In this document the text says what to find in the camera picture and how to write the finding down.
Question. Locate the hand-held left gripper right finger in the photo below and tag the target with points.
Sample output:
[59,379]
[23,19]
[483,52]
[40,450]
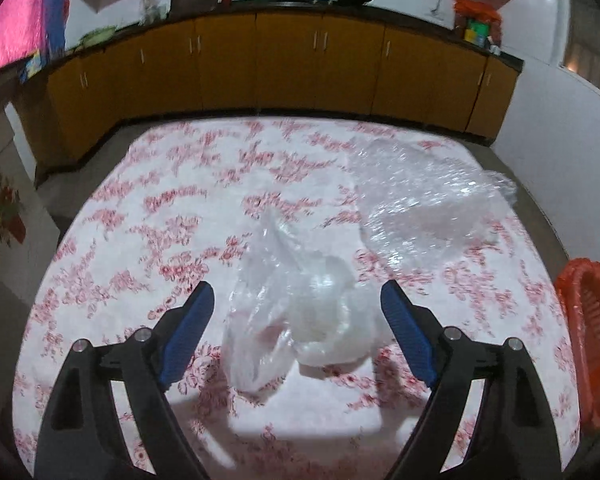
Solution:
[407,332]

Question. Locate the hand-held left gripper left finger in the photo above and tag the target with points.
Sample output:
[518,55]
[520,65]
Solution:
[185,332]

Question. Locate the white plastic bag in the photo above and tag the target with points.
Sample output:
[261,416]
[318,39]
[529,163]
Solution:
[310,320]

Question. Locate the red plastic basket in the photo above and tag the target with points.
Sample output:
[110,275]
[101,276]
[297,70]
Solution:
[587,310]

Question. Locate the red floral tablecloth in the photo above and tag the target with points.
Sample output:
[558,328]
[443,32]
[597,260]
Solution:
[130,240]

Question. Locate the clear bubble wrap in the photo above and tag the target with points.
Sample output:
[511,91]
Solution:
[415,200]

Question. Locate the white fridge with flower sticker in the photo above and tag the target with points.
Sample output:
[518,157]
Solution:
[10,220]

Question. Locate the yellow lower kitchen cabinets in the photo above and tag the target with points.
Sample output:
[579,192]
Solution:
[280,70]

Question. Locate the colourful packet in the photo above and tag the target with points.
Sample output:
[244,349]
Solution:
[32,65]

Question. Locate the green cooking pot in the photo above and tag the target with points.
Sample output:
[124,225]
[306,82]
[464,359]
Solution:
[97,36]

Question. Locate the red bag with groceries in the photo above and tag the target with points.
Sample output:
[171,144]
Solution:
[475,17]

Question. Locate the glass jar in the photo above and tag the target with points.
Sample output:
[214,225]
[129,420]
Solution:
[152,7]

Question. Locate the black kitchen countertop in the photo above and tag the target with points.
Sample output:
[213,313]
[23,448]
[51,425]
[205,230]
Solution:
[300,6]

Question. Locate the pink curtain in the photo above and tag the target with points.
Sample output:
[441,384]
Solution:
[15,20]

